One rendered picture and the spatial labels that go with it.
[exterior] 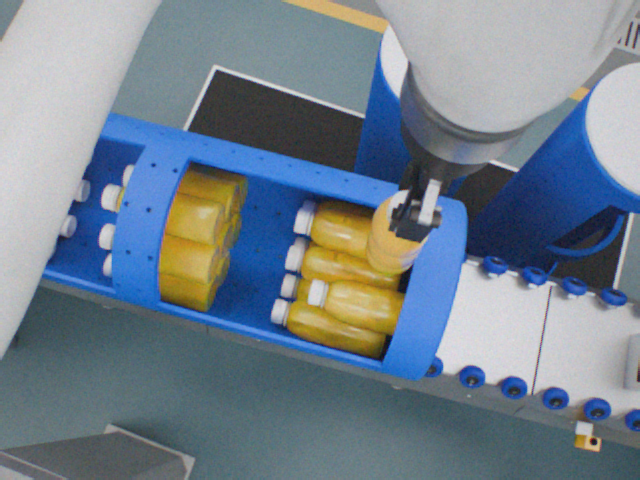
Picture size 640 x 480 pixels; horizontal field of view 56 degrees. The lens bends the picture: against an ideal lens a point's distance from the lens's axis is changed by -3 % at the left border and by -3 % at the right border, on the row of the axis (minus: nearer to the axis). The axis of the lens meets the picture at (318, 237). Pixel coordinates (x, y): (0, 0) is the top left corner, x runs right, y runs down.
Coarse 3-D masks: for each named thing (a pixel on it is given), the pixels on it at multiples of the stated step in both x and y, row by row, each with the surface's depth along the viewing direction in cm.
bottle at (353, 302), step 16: (336, 288) 93; (352, 288) 92; (368, 288) 93; (384, 288) 94; (320, 304) 94; (336, 304) 92; (352, 304) 91; (368, 304) 91; (384, 304) 91; (400, 304) 92; (352, 320) 92; (368, 320) 92; (384, 320) 91
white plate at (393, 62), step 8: (392, 32) 114; (384, 40) 114; (392, 40) 114; (384, 48) 113; (392, 48) 113; (400, 48) 113; (384, 56) 113; (392, 56) 113; (400, 56) 113; (384, 64) 112; (392, 64) 112; (400, 64) 112; (384, 72) 112; (392, 72) 112; (400, 72) 112; (392, 80) 111; (400, 80) 111; (392, 88) 111; (400, 88) 111
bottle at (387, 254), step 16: (384, 208) 67; (384, 224) 67; (368, 240) 76; (384, 240) 68; (400, 240) 67; (368, 256) 79; (384, 256) 73; (400, 256) 71; (416, 256) 74; (384, 272) 79; (400, 272) 79
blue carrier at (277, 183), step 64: (128, 128) 90; (128, 192) 84; (256, 192) 108; (320, 192) 87; (384, 192) 89; (64, 256) 107; (128, 256) 85; (256, 256) 111; (448, 256) 83; (256, 320) 102; (448, 320) 83
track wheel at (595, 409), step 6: (588, 402) 104; (594, 402) 103; (600, 402) 103; (606, 402) 103; (588, 408) 103; (594, 408) 103; (600, 408) 103; (606, 408) 103; (588, 414) 104; (594, 414) 104; (600, 414) 104; (606, 414) 103; (594, 420) 105
